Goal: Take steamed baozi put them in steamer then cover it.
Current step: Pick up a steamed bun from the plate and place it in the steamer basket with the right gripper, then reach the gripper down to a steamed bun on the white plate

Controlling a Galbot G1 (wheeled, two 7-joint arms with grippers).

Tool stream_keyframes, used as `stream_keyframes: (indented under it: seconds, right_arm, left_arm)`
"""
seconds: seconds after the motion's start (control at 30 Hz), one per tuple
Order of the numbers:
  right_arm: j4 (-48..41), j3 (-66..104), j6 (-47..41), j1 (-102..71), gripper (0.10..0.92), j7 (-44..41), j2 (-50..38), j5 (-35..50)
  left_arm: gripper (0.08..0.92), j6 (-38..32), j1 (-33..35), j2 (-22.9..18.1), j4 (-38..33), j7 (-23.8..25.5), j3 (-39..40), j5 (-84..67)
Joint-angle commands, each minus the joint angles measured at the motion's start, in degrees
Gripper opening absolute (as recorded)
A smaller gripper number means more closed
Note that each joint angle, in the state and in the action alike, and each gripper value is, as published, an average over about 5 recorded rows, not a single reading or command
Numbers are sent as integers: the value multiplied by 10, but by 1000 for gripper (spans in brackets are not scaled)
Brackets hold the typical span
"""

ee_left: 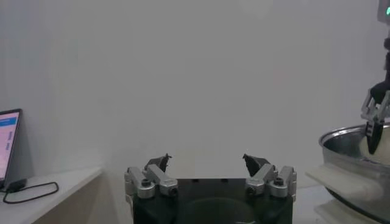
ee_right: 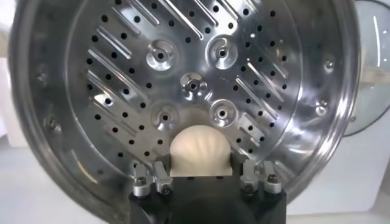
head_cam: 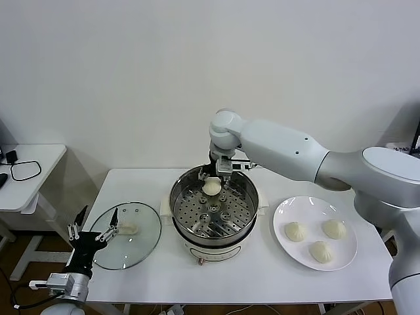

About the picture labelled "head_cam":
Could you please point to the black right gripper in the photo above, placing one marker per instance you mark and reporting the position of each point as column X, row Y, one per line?
column 213, row 161

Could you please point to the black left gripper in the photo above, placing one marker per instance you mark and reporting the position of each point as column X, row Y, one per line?
column 84, row 244

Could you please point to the white steamed baozi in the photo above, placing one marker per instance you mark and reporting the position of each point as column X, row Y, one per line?
column 295, row 232
column 334, row 229
column 322, row 252
column 211, row 187

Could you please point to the round glass pot lid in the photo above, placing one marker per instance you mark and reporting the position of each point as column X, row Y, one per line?
column 144, row 239

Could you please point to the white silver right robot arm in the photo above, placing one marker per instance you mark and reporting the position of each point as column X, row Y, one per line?
column 279, row 147

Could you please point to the stainless steel steamer basket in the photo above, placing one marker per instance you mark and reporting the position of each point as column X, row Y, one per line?
column 183, row 193

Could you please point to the white electric cooker base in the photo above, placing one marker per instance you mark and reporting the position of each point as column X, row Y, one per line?
column 213, row 253

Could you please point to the flat black desk device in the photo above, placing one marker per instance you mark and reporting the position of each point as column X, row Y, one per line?
column 2, row 180

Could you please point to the small black power adapter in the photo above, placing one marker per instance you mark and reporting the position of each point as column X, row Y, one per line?
column 12, row 157

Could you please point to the round white plate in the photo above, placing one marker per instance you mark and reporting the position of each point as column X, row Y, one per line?
column 295, row 256

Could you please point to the white floor power strip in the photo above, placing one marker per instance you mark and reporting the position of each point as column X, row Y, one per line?
column 175, row 309

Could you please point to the dark framed computer monitor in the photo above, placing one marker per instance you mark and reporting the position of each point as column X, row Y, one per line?
column 1, row 138

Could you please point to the white side desk with laptop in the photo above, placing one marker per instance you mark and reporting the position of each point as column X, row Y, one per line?
column 398, row 146

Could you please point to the black laptop screen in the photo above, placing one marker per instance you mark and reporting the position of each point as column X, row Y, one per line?
column 416, row 141

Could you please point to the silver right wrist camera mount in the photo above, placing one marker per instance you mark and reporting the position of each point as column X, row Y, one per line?
column 224, row 165

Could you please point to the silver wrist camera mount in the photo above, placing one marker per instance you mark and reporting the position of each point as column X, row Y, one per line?
column 224, row 165
column 60, row 282

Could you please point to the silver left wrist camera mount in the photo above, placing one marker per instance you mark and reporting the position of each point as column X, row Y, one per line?
column 60, row 282

